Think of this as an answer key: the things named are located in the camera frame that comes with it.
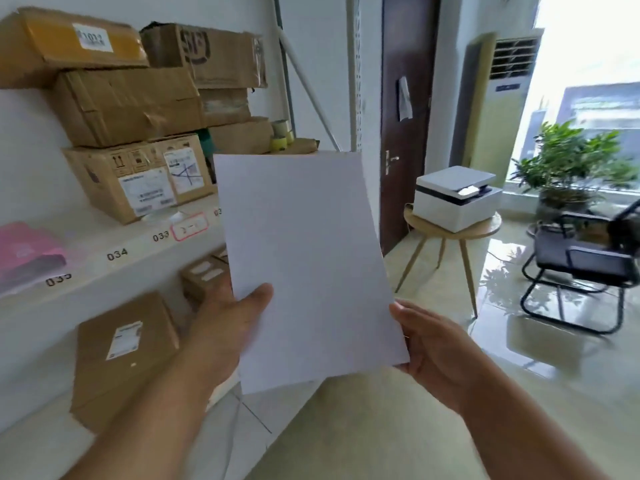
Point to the green potted plant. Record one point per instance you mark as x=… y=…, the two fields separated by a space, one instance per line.
x=567 y=164

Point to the dark brown wooden door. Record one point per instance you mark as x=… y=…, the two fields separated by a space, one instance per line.
x=402 y=124

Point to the white paper sheet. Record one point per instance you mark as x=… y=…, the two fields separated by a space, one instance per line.
x=306 y=267

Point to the person's left forearm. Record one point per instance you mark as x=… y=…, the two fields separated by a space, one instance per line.
x=140 y=419

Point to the person's right thumb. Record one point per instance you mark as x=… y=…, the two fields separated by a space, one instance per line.
x=406 y=320

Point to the person's right forearm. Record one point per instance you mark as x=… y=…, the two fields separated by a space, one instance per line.
x=540 y=424

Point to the plain brown cardboard box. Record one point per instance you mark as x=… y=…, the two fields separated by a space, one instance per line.
x=240 y=137

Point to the red bordered shelf label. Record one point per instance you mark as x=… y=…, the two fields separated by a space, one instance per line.
x=188 y=226

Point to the small cardboard box white stickers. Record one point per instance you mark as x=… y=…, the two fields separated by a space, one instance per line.
x=205 y=279

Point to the crumpled brown cardboard box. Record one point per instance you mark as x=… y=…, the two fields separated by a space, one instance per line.
x=125 y=104

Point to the cardboard box with yellow tape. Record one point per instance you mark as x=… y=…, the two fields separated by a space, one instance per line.
x=55 y=44

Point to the round wooden side table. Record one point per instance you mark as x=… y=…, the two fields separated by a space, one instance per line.
x=450 y=239

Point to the white printer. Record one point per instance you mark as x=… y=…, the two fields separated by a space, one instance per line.
x=456 y=198

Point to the cardboard box with one label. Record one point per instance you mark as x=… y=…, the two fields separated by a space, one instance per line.
x=122 y=357

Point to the person's left hand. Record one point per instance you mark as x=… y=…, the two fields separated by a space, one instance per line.
x=220 y=328

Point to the black metal frame chair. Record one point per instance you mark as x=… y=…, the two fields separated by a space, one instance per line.
x=582 y=267

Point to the pink plastic mailer bag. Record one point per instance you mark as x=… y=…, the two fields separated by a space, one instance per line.
x=27 y=254

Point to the person's right hand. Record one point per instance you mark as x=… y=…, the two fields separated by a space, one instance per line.
x=434 y=350

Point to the white metal shelf rack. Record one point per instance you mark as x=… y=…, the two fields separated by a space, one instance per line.
x=150 y=234

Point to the white standing air conditioner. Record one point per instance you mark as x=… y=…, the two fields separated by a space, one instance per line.
x=500 y=104

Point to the small flat cardboard box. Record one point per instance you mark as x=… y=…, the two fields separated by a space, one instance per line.
x=225 y=104

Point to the cardboard box with white labels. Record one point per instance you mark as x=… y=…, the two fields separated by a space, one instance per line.
x=145 y=177

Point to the cardboard box with black print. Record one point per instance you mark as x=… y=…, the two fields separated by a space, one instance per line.
x=210 y=52

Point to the person's left thumb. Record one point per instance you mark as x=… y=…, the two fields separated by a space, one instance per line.
x=258 y=301

